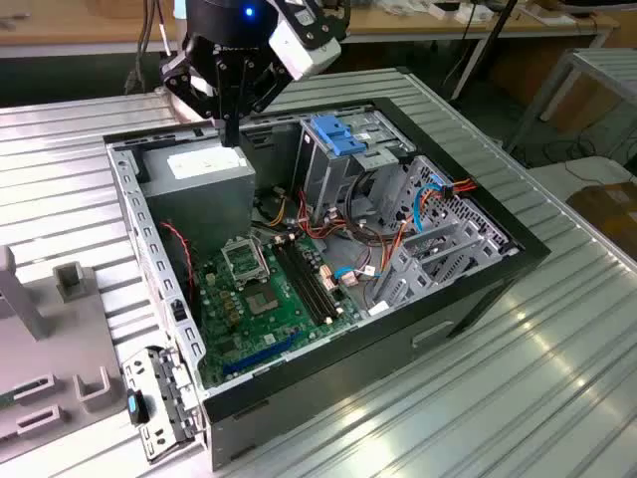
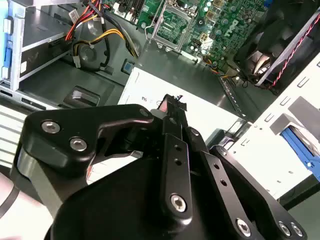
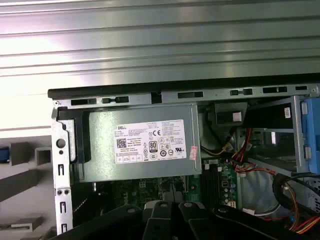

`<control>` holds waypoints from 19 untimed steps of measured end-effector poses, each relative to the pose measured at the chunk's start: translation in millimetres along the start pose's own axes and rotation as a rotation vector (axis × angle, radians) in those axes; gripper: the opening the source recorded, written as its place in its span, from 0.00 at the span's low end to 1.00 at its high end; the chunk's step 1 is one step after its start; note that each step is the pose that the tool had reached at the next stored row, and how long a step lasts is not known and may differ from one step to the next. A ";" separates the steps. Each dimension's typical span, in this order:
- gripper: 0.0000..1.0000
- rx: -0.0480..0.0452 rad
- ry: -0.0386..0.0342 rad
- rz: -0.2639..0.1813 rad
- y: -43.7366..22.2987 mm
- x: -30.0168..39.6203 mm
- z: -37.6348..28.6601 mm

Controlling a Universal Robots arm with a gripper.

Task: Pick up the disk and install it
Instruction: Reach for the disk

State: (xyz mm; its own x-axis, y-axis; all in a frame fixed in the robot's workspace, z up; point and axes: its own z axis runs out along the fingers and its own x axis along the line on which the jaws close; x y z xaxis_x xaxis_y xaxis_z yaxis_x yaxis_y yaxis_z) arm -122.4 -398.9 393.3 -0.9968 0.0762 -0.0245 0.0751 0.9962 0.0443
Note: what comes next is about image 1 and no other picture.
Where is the red wire bundle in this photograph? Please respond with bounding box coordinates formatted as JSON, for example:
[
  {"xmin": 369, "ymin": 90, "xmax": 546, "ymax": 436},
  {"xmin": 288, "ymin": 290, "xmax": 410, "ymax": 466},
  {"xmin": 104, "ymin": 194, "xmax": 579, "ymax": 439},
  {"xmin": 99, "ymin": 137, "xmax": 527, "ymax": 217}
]
[{"xmin": 297, "ymin": 187, "xmax": 352, "ymax": 241}]

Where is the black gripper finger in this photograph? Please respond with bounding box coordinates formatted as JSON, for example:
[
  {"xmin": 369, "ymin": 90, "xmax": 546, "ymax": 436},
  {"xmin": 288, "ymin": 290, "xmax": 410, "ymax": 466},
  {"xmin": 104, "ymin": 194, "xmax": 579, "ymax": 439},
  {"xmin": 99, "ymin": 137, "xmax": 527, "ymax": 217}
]
[
  {"xmin": 162, "ymin": 59, "xmax": 231, "ymax": 148},
  {"xmin": 228, "ymin": 59, "xmax": 294, "ymax": 148}
]

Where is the blue data wire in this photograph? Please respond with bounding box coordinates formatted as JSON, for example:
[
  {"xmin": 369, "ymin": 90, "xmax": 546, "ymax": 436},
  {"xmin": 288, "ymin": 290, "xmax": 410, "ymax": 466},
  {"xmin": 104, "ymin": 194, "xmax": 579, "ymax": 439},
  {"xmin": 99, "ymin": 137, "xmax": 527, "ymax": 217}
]
[{"xmin": 331, "ymin": 174, "xmax": 443, "ymax": 288}]

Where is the metal socket cover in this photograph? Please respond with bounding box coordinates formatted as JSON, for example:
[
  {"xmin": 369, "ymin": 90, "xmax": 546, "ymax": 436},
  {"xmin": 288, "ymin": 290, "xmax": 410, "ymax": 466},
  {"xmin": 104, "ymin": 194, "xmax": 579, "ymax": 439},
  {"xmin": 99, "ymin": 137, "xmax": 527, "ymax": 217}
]
[{"xmin": 220, "ymin": 236, "xmax": 274, "ymax": 291}]

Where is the blue expansion slot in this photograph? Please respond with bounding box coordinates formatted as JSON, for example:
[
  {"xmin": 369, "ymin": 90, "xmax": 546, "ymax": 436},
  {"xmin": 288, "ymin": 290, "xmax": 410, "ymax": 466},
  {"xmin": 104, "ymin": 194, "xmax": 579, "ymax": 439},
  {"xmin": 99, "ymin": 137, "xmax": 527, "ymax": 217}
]
[{"xmin": 222, "ymin": 331, "xmax": 304, "ymax": 377}]

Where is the long wooden desk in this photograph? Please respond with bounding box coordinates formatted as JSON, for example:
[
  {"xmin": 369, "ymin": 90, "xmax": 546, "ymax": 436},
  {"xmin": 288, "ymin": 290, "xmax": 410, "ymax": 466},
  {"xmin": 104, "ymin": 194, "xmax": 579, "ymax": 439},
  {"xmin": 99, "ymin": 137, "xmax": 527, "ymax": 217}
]
[{"xmin": 0, "ymin": 0, "xmax": 622, "ymax": 104}]

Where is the blue plastic bay latch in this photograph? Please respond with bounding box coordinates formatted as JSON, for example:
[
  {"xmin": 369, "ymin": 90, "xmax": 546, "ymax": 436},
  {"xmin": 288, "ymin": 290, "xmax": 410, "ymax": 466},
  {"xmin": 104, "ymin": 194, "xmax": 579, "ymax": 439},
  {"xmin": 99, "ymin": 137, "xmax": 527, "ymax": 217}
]
[{"xmin": 309, "ymin": 115, "xmax": 367, "ymax": 157}]

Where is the metal optical drive bay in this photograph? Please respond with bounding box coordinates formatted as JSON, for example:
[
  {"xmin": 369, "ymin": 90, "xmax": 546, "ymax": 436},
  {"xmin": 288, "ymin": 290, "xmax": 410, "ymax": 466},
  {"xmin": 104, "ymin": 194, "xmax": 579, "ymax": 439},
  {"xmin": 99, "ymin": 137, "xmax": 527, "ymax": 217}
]
[{"xmin": 290, "ymin": 110, "xmax": 418, "ymax": 216}]

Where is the green motherboard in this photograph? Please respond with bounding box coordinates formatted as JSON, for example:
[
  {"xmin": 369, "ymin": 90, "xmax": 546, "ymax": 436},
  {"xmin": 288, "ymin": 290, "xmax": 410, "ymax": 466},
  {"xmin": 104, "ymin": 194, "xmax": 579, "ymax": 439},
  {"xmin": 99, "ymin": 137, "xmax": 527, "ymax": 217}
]
[{"xmin": 191, "ymin": 233, "xmax": 370, "ymax": 390}]

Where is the red orange yellow power wire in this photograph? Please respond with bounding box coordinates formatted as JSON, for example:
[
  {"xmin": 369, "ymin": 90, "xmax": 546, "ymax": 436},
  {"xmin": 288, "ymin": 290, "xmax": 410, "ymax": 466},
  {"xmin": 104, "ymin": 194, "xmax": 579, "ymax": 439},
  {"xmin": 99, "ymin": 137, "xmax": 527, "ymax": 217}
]
[{"xmin": 380, "ymin": 177, "xmax": 479, "ymax": 283}]

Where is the metal frame table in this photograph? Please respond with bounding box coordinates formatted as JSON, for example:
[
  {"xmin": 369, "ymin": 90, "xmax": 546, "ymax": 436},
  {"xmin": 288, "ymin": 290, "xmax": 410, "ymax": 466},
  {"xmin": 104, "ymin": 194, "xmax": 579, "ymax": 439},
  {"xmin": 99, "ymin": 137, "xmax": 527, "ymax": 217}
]
[{"xmin": 505, "ymin": 47, "xmax": 637, "ymax": 168}]

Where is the CPU socket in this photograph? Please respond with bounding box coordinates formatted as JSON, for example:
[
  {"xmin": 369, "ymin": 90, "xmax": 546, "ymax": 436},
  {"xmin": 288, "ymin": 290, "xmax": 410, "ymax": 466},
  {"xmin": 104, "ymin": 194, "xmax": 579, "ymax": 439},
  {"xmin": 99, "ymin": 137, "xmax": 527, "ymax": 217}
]
[{"xmin": 240, "ymin": 282, "xmax": 281, "ymax": 319}]

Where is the black RAM slot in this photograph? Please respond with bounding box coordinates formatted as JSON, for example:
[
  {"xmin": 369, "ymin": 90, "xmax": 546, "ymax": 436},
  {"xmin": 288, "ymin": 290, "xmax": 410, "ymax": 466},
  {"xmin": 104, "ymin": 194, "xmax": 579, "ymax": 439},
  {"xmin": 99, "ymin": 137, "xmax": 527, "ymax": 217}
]
[
  {"xmin": 293, "ymin": 237, "xmax": 344, "ymax": 318},
  {"xmin": 272, "ymin": 243, "xmax": 323, "ymax": 326},
  {"xmin": 279, "ymin": 242, "xmax": 330, "ymax": 324},
  {"xmin": 286, "ymin": 240, "xmax": 337, "ymax": 321}
]

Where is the black tripod pole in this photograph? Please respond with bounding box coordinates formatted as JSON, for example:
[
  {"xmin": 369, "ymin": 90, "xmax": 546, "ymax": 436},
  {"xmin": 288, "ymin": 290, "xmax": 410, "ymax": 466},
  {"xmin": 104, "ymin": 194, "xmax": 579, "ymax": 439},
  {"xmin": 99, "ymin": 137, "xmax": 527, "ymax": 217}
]
[{"xmin": 476, "ymin": 0, "xmax": 520, "ymax": 69}]

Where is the grey parts rack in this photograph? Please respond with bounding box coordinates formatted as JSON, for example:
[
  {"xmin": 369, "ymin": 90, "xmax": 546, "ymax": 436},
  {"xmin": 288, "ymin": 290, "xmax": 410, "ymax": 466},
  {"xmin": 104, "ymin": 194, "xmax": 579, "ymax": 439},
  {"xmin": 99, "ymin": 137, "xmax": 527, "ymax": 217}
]
[{"xmin": 0, "ymin": 243, "xmax": 131, "ymax": 444}]

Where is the black PC case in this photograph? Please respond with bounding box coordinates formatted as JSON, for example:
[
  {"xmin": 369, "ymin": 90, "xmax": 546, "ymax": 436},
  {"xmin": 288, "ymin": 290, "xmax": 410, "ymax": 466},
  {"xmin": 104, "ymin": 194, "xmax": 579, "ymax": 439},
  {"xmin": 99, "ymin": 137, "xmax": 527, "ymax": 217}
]
[{"xmin": 102, "ymin": 97, "xmax": 552, "ymax": 473}]

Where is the blue VGA port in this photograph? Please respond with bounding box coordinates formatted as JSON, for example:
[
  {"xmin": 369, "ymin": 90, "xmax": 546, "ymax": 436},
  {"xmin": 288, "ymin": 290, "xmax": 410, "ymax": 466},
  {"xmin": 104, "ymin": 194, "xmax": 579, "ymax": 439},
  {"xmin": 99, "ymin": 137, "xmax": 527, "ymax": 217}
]
[{"xmin": 126, "ymin": 389, "xmax": 149, "ymax": 425}]

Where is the small white box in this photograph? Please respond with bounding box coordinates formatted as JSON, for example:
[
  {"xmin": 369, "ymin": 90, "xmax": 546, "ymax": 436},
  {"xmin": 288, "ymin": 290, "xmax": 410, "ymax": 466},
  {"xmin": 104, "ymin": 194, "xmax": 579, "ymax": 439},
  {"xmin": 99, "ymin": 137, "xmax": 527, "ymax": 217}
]
[
  {"xmin": 430, "ymin": 1, "xmax": 469, "ymax": 22},
  {"xmin": 455, "ymin": 3, "xmax": 497, "ymax": 26}
]

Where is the metal disk bay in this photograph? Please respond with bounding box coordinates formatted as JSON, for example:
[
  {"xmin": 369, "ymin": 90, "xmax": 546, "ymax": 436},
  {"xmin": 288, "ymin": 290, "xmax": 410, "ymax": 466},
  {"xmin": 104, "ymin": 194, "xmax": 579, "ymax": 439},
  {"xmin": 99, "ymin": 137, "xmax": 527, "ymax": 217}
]
[{"xmin": 368, "ymin": 153, "xmax": 523, "ymax": 319}]

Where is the grey power supply unit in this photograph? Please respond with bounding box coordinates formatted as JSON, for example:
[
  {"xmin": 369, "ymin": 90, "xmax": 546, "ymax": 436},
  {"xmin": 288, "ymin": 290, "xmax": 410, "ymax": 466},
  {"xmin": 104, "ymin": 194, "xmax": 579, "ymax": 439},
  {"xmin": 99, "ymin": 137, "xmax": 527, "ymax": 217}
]
[{"xmin": 136, "ymin": 136, "xmax": 258, "ymax": 261}]

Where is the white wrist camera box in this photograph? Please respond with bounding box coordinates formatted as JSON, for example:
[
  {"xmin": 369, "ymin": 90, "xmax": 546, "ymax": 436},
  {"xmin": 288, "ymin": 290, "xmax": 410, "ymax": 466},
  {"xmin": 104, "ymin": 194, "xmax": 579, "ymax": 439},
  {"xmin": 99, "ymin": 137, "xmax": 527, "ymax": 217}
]
[{"xmin": 267, "ymin": 0, "xmax": 350, "ymax": 83}]

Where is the yellow black wire bundle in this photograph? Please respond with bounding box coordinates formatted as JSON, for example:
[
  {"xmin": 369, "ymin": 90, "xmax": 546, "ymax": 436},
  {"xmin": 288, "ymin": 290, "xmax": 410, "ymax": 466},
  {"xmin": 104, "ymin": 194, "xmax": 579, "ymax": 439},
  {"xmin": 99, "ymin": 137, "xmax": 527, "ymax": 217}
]
[{"xmin": 251, "ymin": 186, "xmax": 300, "ymax": 230}]

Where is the grey camera cable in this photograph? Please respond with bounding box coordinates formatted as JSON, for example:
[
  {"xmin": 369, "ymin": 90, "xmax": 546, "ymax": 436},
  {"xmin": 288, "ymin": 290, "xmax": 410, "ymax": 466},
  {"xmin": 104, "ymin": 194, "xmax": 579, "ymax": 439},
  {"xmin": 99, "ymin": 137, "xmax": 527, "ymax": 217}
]
[{"xmin": 123, "ymin": 0, "xmax": 173, "ymax": 96}]

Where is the red black fan wire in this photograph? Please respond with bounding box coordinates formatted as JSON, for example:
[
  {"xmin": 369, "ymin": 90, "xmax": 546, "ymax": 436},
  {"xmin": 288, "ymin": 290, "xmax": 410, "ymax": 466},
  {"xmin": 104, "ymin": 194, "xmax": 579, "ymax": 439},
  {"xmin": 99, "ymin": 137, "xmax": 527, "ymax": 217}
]
[{"xmin": 158, "ymin": 221, "xmax": 196, "ymax": 300}]

